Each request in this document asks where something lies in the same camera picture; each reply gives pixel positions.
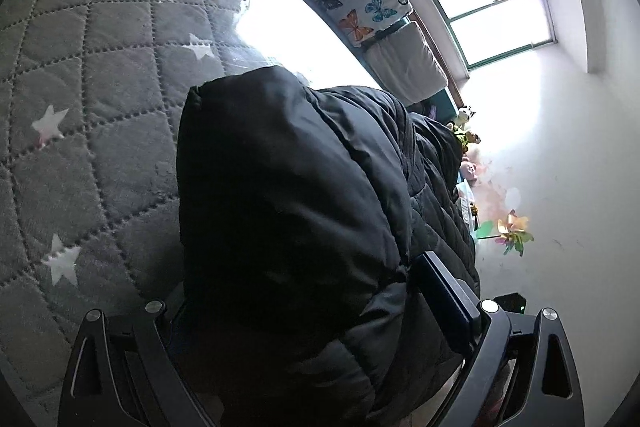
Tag colourful pinwheel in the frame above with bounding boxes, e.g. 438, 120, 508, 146
474, 208, 535, 258

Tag grey star quilted bed cover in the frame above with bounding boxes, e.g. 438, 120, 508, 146
0, 0, 383, 420

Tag black puffer jacket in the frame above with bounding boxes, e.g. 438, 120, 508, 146
177, 66, 482, 427

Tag white items by wall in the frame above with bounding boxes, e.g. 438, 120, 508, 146
456, 184, 480, 230

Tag group of stuffed toys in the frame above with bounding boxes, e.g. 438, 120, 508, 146
446, 104, 485, 185

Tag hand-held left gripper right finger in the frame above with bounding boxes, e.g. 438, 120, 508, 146
410, 252, 586, 427

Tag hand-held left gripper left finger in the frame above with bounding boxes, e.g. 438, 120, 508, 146
57, 299, 216, 427

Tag plain grey pillow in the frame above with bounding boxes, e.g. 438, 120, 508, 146
366, 21, 449, 106

